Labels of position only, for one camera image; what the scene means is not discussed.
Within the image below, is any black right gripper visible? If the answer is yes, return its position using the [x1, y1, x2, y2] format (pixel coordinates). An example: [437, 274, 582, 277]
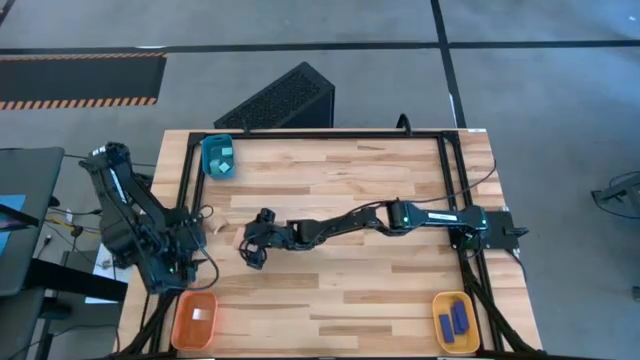
[242, 208, 294, 271]

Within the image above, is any blue rectangular block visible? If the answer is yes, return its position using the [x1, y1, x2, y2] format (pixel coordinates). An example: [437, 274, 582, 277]
[449, 304, 465, 336]
[438, 313, 456, 345]
[453, 299, 471, 333]

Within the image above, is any black hazard striped mat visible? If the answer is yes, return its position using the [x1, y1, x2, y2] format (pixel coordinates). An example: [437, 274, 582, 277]
[0, 51, 168, 112]

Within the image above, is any black desk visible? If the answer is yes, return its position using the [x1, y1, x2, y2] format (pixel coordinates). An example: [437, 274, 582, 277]
[0, 146, 66, 297]

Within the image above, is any black computer tower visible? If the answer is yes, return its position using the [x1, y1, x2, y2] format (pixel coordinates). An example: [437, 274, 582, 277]
[213, 60, 336, 130]

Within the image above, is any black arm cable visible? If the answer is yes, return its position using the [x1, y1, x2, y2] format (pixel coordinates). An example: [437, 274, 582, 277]
[349, 158, 498, 211]

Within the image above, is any black desk foot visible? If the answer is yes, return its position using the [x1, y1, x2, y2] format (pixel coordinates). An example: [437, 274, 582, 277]
[24, 249, 129, 303]

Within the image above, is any black aluminium table frame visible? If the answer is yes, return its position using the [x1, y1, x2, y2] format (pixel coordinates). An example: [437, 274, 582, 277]
[112, 128, 544, 360]

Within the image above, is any yellow plastic bin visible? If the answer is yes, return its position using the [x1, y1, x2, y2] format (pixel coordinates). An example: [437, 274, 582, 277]
[431, 291, 481, 355]

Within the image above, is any white paper sheet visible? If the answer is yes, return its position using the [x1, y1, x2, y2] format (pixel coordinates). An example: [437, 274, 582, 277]
[92, 243, 134, 305]

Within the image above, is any orange plastic bin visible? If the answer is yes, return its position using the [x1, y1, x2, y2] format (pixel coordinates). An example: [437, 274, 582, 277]
[170, 290, 219, 352]

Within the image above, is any teal plastic bin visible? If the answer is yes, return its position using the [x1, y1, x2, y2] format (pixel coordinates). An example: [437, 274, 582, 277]
[200, 133, 237, 180]

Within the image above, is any black floor cable bundle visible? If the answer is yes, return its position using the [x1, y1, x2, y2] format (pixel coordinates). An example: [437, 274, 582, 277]
[43, 199, 104, 251]

